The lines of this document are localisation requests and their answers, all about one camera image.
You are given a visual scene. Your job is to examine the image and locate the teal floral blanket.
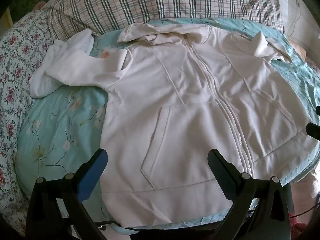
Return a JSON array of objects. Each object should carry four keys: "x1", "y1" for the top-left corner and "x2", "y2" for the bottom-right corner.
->
[{"x1": 14, "y1": 17, "x2": 320, "y2": 230}]

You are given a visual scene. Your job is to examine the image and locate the plaid pillow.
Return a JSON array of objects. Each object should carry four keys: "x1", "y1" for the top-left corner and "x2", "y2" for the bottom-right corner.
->
[{"x1": 48, "y1": 0, "x2": 284, "y2": 42}]

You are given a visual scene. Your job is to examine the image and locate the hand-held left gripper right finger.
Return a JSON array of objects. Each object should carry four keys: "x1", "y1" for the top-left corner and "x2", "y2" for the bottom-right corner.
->
[{"x1": 207, "y1": 149, "x2": 293, "y2": 240}]

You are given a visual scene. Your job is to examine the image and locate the white knit garment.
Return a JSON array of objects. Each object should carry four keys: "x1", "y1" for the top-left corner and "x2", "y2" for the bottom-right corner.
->
[{"x1": 29, "y1": 28, "x2": 95, "y2": 98}]

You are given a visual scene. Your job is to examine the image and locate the pink floral bed sheet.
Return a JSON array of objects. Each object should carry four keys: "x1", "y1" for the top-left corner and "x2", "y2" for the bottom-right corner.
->
[{"x1": 0, "y1": 10, "x2": 54, "y2": 238}]

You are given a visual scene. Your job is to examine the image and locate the cream zip hoodie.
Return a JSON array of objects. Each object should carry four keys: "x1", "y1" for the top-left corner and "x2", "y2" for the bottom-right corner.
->
[{"x1": 94, "y1": 22, "x2": 319, "y2": 228}]

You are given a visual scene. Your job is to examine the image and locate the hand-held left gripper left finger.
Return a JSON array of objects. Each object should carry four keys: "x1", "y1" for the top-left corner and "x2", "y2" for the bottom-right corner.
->
[{"x1": 25, "y1": 148, "x2": 118, "y2": 240}]

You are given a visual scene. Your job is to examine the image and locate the thin wall cable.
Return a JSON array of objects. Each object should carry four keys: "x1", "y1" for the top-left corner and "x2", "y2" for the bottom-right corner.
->
[{"x1": 287, "y1": 0, "x2": 307, "y2": 39}]

